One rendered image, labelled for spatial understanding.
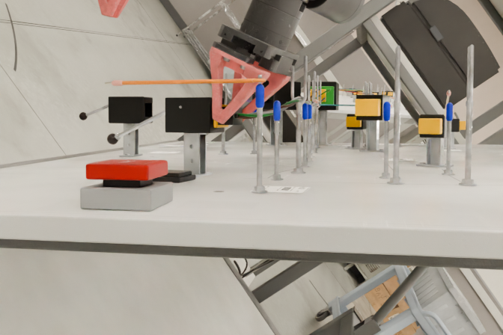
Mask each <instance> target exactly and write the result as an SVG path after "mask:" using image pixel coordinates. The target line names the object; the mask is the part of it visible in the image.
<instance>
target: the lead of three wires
mask: <svg viewBox="0 0 503 335"><path fill-rule="evenodd" d="M299 99H300V98H299V97H296V98H294V99H292V100H291V101H289V102H286V103H285V104H283V105H281V111H284V110H285V109H287V108H288V107H290V106H293V105H295V104H296V102H299ZM238 115H239V117H238V118H237V119H253V118H256V117H257V112H254V113H249V114H243V113H238ZM270 115H273V108H272V109H270V110H268V111H263V117H267V116H270Z"/></svg>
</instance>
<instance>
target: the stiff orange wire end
mask: <svg viewBox="0 0 503 335"><path fill-rule="evenodd" d="M265 81H266V79H199V80H156V81H122V80H114V81H112V82H105V84H112V85H114V86H122V85H125V84H222V83H255V82H265Z"/></svg>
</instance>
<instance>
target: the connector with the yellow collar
mask: <svg viewBox="0 0 503 335"><path fill-rule="evenodd" d="M242 112H243V107H240V108H239V109H238V110H237V111H236V112H235V113H234V114H233V115H232V116H231V117H230V118H229V119H228V120H227V121H226V122H225V123H224V124H221V123H219V122H218V125H242V124H243V119H237V118H238V117H239V115H238V113H242Z"/></svg>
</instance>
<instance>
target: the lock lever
mask: <svg viewBox="0 0 503 335"><path fill-rule="evenodd" d="M163 115H165V110H164V111H162V112H160V113H158V114H156V115H154V116H152V117H151V118H149V119H147V120H145V121H143V122H141V123H139V124H137V125H135V126H133V127H131V128H129V129H127V130H125V131H123V132H121V133H118V132H117V133H116V134H115V138H116V139H117V140H120V139H121V137H122V136H124V135H126V134H128V133H130V132H132V131H134V130H136V129H138V128H140V127H142V126H144V125H146V124H148V123H150V122H152V121H154V120H156V119H158V118H160V117H161V116H163Z"/></svg>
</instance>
